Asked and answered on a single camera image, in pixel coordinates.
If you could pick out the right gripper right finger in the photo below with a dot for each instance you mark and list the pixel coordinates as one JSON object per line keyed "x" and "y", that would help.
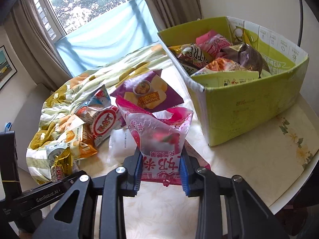
{"x": 247, "y": 216}

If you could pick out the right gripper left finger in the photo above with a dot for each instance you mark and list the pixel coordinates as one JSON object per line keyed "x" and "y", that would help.
{"x": 74, "y": 214}

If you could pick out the white frosted snack pack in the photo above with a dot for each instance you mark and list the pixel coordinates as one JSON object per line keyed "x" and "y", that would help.
{"x": 121, "y": 145}

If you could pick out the red white round-logo snack bag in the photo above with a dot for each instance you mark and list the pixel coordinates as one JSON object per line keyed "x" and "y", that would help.
{"x": 104, "y": 121}

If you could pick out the pink milk rice snack bag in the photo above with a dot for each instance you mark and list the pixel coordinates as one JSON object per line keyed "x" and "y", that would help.
{"x": 160, "y": 137}

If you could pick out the blue cartoon snack bag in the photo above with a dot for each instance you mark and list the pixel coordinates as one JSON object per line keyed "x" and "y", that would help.
{"x": 95, "y": 103}

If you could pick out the gold foil snack bag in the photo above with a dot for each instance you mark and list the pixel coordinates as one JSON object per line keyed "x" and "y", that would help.
{"x": 61, "y": 161}

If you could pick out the floral green striped blanket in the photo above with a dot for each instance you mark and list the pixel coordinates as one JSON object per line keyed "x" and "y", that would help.
{"x": 57, "y": 111}

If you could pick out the green cardboard box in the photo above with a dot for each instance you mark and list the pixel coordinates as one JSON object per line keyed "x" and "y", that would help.
{"x": 229, "y": 111}

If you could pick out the purple potato chip bag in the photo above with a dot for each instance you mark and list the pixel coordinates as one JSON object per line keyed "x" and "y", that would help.
{"x": 149, "y": 91}

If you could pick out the orange white triangular snack bag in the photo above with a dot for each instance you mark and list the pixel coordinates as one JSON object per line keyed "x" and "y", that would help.
{"x": 222, "y": 65}

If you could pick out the brown foil snack bag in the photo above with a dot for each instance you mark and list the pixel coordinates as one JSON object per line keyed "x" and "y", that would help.
{"x": 246, "y": 56}

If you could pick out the pink snack bag in box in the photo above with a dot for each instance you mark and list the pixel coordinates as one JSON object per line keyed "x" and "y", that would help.
{"x": 212, "y": 43}

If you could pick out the beige curtain left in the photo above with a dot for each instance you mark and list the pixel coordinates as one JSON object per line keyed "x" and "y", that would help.
{"x": 33, "y": 45}

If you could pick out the beige curtain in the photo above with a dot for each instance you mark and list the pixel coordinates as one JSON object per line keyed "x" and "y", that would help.
{"x": 33, "y": 45}
{"x": 169, "y": 13}

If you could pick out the light blue window cloth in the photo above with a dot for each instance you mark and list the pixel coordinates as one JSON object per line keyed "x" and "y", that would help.
{"x": 110, "y": 36}

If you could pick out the beige curtain right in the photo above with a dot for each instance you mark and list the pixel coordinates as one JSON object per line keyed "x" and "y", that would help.
{"x": 169, "y": 13}

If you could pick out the framed wall picture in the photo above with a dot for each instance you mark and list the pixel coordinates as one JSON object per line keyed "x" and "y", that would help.
{"x": 7, "y": 68}

